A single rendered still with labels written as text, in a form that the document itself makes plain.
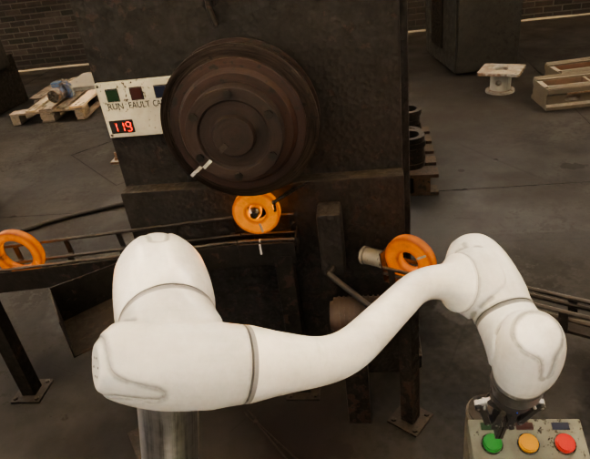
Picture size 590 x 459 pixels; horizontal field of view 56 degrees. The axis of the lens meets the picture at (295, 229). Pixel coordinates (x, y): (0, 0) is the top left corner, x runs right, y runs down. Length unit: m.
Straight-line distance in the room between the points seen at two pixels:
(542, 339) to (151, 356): 0.55
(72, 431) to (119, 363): 1.79
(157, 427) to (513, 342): 0.57
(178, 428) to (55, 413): 1.62
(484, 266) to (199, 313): 0.50
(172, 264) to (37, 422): 1.85
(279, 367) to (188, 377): 0.12
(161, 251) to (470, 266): 0.50
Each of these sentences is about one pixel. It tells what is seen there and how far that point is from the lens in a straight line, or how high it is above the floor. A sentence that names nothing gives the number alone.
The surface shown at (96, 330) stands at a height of 0.59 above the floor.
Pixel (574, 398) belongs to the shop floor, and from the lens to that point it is 2.33.
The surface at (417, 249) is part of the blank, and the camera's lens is 1.63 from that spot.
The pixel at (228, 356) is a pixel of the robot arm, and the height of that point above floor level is 1.21.
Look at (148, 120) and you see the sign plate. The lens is 1.88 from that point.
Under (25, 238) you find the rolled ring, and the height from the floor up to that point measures 0.76.
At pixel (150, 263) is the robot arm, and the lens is 0.78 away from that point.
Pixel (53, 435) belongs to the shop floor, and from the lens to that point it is 2.47.
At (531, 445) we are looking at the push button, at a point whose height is 0.61.
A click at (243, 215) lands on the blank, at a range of 1.81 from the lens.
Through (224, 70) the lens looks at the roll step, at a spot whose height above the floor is 1.28.
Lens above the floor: 1.66
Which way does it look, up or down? 31 degrees down
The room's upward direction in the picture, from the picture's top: 8 degrees counter-clockwise
